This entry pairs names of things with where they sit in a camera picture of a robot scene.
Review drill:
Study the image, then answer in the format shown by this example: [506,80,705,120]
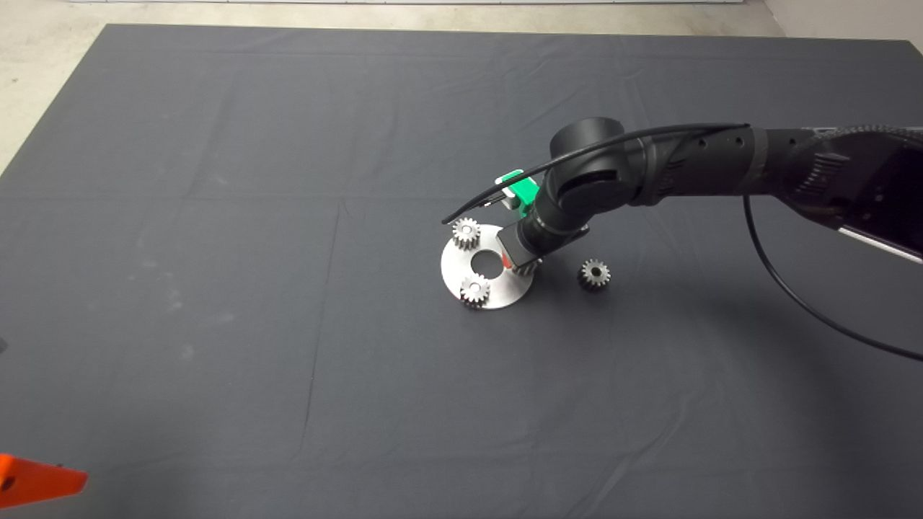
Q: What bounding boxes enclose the dark grey table cloth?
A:
[0,24,923,519]

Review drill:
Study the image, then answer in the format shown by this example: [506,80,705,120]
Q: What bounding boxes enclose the bright green camera mount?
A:
[499,169,540,217]

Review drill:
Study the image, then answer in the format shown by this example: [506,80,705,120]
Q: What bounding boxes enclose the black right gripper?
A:
[498,221,589,270]

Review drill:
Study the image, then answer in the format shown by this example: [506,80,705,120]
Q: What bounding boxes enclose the round metal plate with hole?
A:
[440,224,535,311]

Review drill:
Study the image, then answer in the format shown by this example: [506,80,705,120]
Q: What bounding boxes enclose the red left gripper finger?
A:
[0,453,89,509]

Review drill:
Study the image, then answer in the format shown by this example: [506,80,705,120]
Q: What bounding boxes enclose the small dark steel gear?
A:
[578,258,611,291]

